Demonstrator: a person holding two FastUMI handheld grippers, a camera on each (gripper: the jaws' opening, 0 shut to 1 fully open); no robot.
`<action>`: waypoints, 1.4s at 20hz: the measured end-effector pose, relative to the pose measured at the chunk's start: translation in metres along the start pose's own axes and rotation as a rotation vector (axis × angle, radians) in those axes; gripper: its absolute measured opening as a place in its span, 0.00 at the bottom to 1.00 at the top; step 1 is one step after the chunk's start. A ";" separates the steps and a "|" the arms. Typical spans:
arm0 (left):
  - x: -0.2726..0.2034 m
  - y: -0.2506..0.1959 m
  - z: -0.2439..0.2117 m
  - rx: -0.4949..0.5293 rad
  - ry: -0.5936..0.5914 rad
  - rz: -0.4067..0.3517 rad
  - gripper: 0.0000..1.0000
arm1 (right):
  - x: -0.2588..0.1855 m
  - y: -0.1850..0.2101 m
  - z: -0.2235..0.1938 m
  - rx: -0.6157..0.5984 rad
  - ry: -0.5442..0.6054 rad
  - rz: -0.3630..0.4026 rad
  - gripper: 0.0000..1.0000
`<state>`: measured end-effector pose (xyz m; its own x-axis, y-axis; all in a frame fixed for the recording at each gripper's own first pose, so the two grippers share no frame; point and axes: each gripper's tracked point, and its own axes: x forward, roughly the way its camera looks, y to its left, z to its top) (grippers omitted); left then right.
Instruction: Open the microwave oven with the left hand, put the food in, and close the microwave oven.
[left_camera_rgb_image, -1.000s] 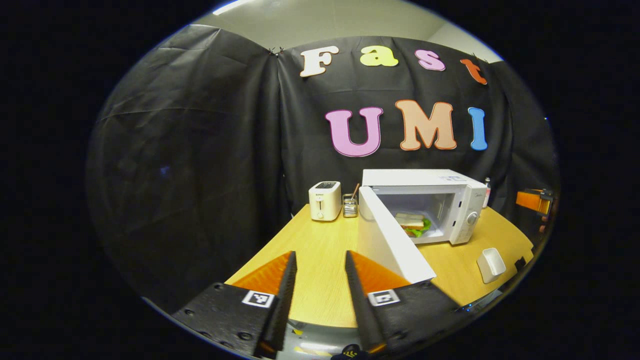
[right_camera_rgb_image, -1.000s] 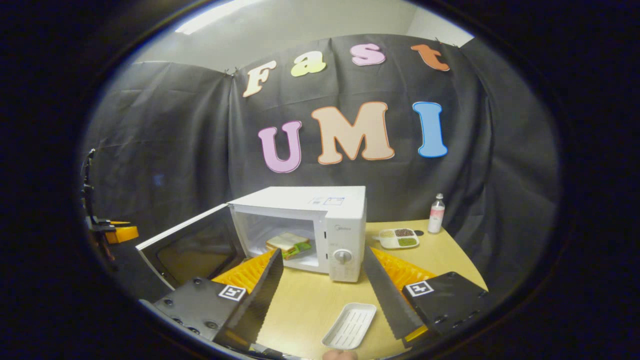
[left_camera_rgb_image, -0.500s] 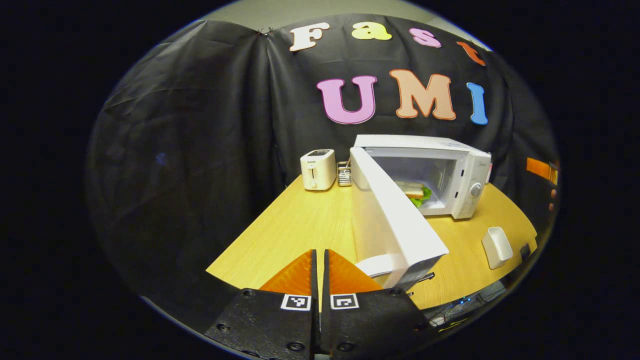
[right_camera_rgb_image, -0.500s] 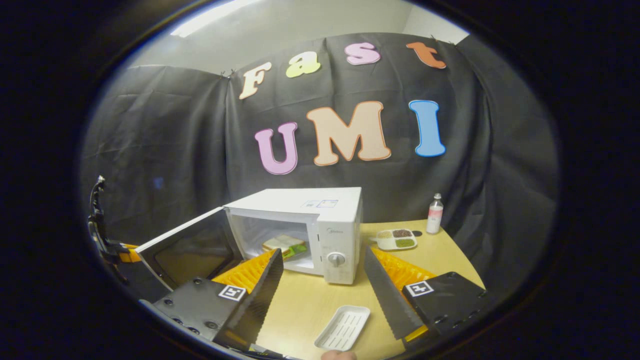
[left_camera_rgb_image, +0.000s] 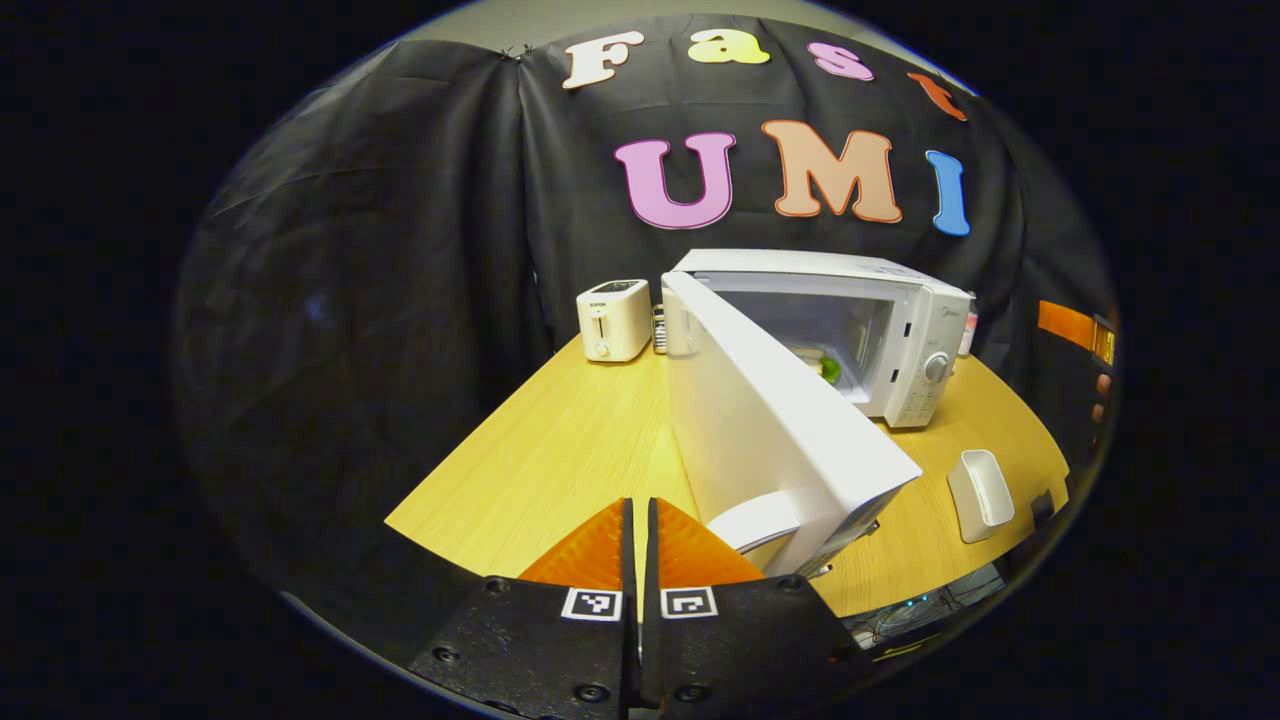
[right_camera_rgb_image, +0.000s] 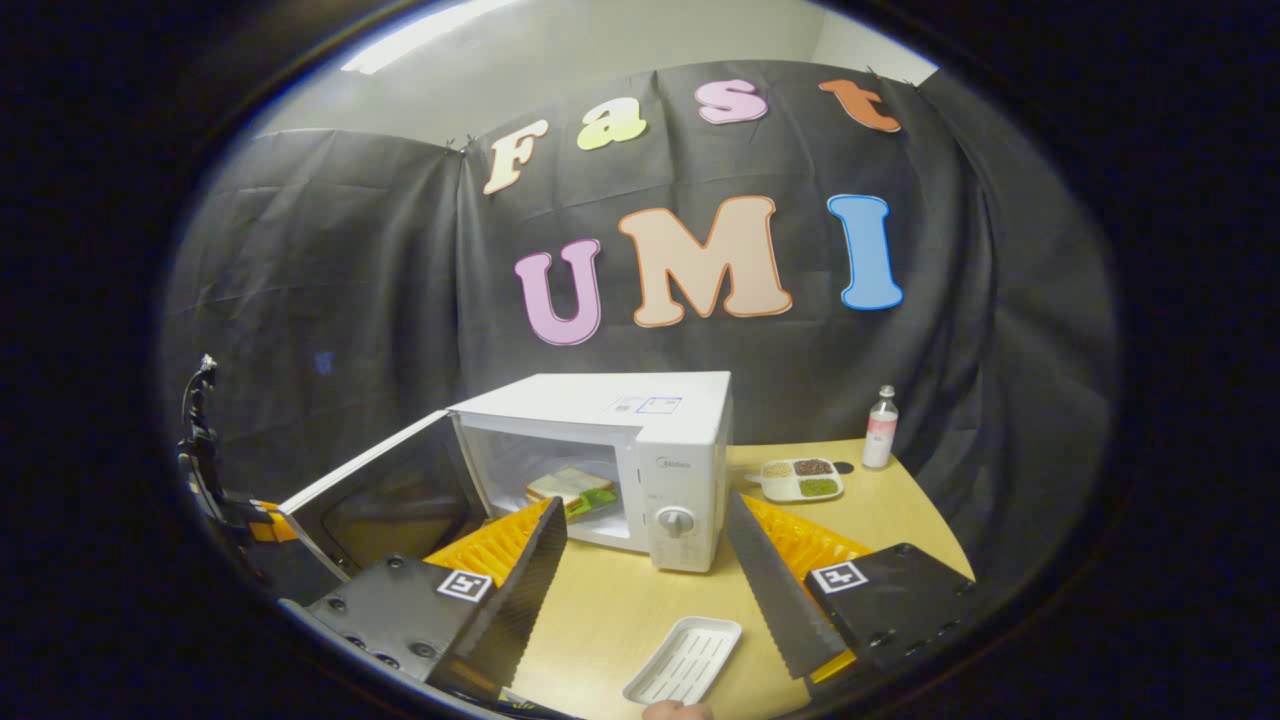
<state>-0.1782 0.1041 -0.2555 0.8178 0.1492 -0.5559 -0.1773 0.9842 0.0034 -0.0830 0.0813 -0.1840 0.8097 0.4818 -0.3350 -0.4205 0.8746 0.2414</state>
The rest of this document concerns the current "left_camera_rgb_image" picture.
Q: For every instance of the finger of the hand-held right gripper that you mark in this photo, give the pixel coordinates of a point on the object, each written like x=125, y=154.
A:
x=1065, y=322

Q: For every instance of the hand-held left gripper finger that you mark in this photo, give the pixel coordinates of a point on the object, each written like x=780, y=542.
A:
x=628, y=560
x=651, y=560

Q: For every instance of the white microwave oven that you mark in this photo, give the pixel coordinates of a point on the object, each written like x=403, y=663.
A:
x=760, y=430

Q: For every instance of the white rectangular tray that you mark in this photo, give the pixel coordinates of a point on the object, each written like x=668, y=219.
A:
x=980, y=495

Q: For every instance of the lettuce and ham sandwich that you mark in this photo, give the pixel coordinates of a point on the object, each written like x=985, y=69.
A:
x=822, y=365

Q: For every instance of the small clear pink-label bottle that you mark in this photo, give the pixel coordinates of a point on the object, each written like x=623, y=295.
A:
x=967, y=335

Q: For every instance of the white toaster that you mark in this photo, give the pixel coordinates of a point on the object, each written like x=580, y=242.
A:
x=612, y=322

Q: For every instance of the small black cloth clip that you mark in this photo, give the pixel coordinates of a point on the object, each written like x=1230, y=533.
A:
x=515, y=51

